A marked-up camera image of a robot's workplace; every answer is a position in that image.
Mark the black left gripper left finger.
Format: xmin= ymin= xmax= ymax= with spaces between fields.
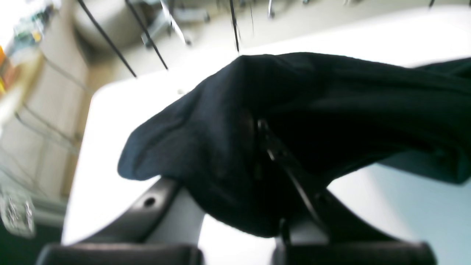
xmin=36 ymin=179 xmax=206 ymax=265

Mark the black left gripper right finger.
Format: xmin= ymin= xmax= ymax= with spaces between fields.
xmin=257 ymin=120 xmax=437 ymax=265

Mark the black T-shirt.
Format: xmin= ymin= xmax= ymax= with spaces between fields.
xmin=117 ymin=53 xmax=471 ymax=237

